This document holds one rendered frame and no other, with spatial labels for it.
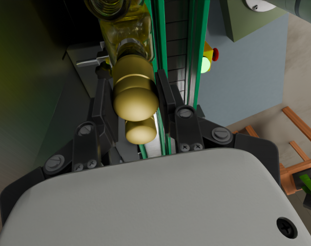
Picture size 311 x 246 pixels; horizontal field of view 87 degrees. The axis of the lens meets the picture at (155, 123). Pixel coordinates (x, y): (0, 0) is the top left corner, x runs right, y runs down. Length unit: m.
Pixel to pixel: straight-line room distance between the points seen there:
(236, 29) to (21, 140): 0.73
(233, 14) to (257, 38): 0.24
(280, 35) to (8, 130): 0.99
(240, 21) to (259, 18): 0.07
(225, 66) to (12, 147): 0.87
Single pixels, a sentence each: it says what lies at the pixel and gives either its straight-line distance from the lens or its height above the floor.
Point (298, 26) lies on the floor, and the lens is 2.15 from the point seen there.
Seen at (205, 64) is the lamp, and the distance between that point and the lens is 0.52.
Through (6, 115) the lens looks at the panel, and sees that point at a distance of 0.21.
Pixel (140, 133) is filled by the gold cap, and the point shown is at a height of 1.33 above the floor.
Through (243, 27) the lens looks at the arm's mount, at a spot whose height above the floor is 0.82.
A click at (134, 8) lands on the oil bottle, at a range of 0.19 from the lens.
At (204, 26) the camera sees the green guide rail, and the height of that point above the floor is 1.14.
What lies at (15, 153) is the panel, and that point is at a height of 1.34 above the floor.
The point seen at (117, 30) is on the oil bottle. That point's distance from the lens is 0.19.
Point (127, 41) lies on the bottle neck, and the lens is 0.18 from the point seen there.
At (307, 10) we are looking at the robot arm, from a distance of 0.58.
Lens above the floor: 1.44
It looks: 41 degrees down
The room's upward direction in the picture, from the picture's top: 169 degrees clockwise
